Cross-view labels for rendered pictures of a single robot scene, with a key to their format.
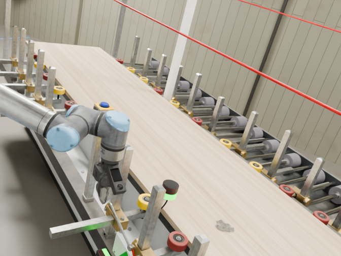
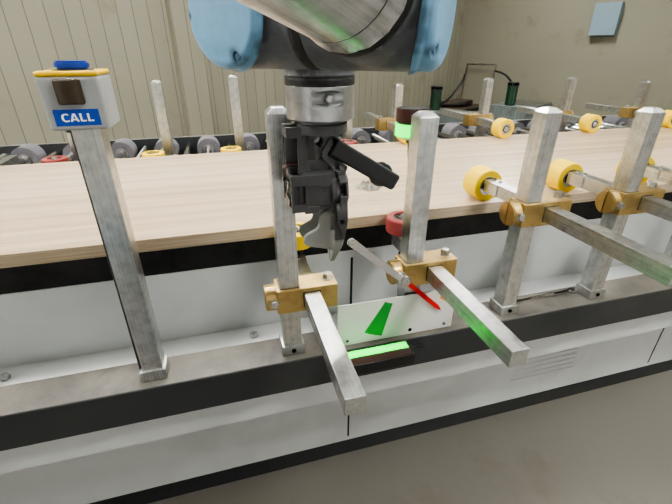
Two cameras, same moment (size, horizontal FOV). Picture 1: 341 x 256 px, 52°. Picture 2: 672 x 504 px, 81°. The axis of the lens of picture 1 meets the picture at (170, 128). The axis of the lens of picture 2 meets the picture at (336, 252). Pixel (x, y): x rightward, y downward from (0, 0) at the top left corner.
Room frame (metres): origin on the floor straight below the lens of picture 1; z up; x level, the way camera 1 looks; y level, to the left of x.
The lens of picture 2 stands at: (0.86, 0.68, 1.24)
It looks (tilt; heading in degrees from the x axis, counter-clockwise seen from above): 27 degrees down; 294
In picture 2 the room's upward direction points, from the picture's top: straight up
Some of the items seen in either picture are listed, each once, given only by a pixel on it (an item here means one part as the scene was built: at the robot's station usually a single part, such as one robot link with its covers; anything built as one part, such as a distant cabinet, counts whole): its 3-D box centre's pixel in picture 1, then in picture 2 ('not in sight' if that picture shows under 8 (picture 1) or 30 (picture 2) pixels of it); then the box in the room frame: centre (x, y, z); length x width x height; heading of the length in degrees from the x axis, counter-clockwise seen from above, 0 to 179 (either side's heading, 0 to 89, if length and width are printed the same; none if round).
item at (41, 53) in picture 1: (38, 83); not in sight; (2.16, 0.94, 0.92); 0.03 x 0.03 x 0.48; 40
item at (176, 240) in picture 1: (175, 248); (402, 237); (1.07, -0.14, 0.85); 0.08 x 0.08 x 0.11
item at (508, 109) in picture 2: not in sight; (515, 102); (1.01, -6.77, 0.48); 0.99 x 0.80 x 0.95; 68
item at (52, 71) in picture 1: (48, 102); not in sight; (1.97, 0.78, 0.89); 0.03 x 0.03 x 0.48; 40
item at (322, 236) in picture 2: (99, 192); (322, 238); (1.10, 0.20, 0.99); 0.06 x 0.03 x 0.09; 40
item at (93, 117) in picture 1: (84, 121); (267, 17); (1.11, 0.30, 1.27); 0.12 x 0.12 x 0.09; 86
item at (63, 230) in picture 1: (103, 222); (317, 312); (1.13, 0.17, 0.83); 0.43 x 0.03 x 0.04; 130
